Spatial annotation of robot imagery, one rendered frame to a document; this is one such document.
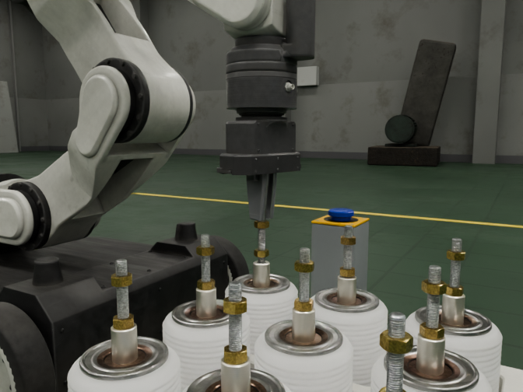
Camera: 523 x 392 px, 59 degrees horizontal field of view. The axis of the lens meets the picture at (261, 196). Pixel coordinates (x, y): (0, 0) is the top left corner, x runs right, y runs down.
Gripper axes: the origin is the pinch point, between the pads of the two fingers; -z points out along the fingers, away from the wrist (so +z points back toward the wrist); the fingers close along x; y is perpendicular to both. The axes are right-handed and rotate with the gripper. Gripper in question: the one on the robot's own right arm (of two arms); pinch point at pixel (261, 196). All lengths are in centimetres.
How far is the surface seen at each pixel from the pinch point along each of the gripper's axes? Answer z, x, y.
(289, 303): -13.2, 0.0, 4.8
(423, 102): 53, -632, -264
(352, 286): -9.7, -2.2, 12.6
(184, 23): 230, -573, -754
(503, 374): -18.8, -11.2, 26.8
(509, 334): -37, -68, 13
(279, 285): -11.4, -0.7, 2.6
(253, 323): -15.2, 4.1, 2.5
